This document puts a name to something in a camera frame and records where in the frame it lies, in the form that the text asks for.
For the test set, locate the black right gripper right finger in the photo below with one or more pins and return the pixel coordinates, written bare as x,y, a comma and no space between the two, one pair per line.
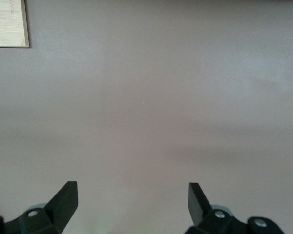
202,214

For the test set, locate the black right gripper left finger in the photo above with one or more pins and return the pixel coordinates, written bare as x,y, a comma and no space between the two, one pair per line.
62,207

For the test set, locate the bamboo cutting board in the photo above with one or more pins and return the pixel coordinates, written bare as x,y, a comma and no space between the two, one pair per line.
7,22

